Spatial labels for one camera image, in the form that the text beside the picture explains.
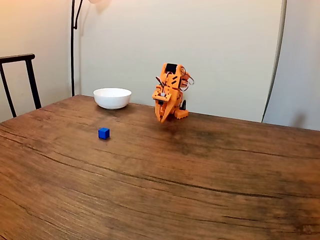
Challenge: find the blue cube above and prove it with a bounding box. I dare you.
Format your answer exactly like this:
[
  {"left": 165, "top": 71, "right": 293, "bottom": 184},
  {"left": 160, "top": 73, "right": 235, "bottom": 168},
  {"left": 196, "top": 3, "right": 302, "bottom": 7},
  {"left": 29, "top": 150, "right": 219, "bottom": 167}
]
[{"left": 98, "top": 127, "right": 111, "bottom": 140}]

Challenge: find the white bowl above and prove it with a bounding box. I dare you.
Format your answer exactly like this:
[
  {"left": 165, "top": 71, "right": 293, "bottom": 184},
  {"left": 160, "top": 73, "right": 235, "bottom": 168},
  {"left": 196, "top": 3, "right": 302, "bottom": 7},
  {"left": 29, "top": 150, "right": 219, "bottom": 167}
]
[{"left": 93, "top": 87, "right": 132, "bottom": 110}]

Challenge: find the black floor lamp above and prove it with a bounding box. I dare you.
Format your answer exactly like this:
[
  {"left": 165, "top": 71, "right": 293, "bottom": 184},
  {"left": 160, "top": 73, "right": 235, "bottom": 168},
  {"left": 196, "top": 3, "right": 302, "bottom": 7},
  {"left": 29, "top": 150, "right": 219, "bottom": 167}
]
[{"left": 70, "top": 0, "right": 112, "bottom": 97}]

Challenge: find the grey curved pole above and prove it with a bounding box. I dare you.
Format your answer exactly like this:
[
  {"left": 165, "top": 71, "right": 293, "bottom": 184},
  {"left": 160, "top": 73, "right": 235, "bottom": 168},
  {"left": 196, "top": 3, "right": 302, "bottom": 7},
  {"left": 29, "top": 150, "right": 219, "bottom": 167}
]
[{"left": 261, "top": 0, "right": 288, "bottom": 123}]

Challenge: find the black chair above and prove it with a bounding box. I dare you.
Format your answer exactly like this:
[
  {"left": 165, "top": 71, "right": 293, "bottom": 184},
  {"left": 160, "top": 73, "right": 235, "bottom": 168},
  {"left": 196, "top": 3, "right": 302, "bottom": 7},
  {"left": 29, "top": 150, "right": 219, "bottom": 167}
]
[{"left": 0, "top": 53, "right": 42, "bottom": 118}]

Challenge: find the orange gripper camera mount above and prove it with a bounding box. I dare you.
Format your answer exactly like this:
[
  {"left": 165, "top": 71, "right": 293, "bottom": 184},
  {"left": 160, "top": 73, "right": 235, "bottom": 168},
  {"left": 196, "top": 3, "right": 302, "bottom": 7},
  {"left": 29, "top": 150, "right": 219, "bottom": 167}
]
[{"left": 151, "top": 89, "right": 172, "bottom": 103}]

